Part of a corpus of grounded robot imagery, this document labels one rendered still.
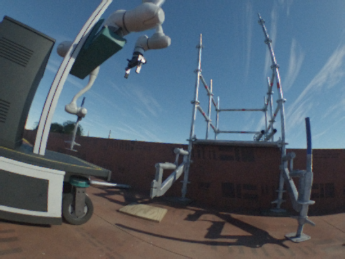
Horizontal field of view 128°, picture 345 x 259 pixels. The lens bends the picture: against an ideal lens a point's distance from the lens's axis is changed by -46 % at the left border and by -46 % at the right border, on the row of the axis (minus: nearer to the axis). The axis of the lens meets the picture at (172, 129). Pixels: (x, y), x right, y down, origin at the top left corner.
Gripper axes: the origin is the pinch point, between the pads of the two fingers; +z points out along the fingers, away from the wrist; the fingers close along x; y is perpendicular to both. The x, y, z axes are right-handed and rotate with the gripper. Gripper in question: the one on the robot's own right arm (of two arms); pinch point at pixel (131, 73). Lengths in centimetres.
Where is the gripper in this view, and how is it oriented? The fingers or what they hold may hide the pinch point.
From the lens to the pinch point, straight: 115.1
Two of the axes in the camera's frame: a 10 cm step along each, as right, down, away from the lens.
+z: -1.4, 9.6, -2.3
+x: 7.9, -0.3, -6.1
